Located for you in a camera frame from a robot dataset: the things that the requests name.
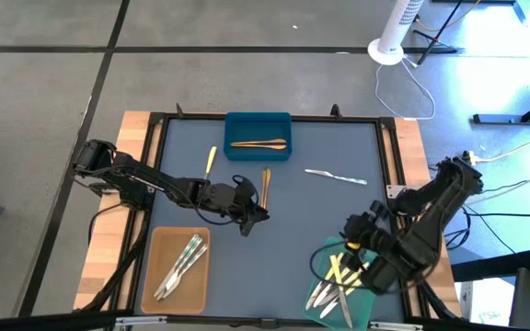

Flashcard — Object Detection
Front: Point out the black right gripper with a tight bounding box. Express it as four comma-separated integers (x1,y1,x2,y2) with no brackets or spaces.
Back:
341,201,391,270

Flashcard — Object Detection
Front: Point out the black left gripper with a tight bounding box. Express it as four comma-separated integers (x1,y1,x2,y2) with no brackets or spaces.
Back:
202,182,271,238

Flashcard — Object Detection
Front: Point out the clear plastic utensil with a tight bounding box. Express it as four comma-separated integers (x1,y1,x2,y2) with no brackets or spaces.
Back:
304,167,369,186

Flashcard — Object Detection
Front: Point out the grey-blue table mat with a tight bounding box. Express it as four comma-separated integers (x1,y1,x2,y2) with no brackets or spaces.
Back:
133,117,408,323

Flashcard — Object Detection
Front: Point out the green plastic bin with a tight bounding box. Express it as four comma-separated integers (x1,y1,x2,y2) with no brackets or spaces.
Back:
302,236,381,331

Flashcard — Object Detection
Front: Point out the blue plastic bin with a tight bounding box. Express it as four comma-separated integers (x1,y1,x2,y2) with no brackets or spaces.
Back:
223,111,294,163

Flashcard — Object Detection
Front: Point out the orange plastic bin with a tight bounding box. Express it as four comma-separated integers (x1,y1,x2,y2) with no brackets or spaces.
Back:
140,225,212,315

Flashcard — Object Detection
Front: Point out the white yellow power plug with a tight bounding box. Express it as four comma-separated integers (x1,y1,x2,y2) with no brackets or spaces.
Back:
461,150,482,167

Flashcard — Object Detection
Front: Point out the black floor beam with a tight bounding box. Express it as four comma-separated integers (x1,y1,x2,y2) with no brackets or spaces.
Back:
450,247,530,283

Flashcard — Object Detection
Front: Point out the white tower fan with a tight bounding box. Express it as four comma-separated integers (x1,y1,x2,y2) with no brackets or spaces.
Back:
367,0,426,66

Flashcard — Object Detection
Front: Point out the black tripod stand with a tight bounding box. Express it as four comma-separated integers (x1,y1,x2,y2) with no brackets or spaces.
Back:
412,0,467,66

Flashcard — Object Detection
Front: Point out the black rig crossbar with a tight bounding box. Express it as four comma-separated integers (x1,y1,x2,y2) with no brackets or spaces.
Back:
0,310,530,331

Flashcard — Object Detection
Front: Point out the silver rail bracket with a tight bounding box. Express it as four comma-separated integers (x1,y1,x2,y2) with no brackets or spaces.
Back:
372,321,425,331
114,314,168,331

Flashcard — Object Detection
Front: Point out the black table frame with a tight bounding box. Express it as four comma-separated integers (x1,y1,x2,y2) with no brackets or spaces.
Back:
74,103,463,331

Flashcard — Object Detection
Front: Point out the white fan cable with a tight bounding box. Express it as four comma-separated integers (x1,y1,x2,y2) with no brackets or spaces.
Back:
374,54,436,121

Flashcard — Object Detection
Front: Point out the black cable bundle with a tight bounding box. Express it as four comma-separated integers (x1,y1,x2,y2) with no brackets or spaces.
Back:
442,181,530,257

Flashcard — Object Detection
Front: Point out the white floor cable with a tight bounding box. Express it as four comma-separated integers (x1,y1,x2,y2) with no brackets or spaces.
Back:
465,163,530,207

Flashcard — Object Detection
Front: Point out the black desk leg frame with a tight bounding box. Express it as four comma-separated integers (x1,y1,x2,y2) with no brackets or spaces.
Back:
430,0,530,126

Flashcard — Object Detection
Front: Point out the beige floor cable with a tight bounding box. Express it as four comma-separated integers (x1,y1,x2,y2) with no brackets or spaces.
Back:
476,128,530,163

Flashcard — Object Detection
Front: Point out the yellow floor cable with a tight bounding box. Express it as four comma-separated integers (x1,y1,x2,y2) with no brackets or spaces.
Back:
414,0,484,34

